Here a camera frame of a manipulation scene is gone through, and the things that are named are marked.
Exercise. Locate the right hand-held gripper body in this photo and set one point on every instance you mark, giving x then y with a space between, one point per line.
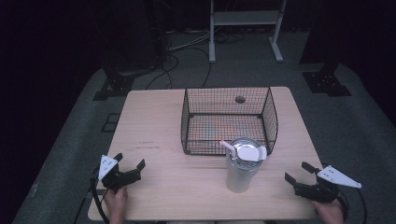
320 191

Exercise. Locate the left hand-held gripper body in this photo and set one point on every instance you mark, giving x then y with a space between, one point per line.
120 179

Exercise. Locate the white tumbler with straw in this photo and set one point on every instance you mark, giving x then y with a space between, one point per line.
239 175

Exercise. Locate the person's right hand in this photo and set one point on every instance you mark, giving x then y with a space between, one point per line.
330 214

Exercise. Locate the person's left hand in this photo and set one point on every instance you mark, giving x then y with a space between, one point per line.
116 203

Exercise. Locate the black stand base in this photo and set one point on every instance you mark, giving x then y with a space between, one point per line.
114 88
326 83

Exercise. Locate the white metal stand frame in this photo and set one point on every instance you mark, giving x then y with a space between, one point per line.
246 17

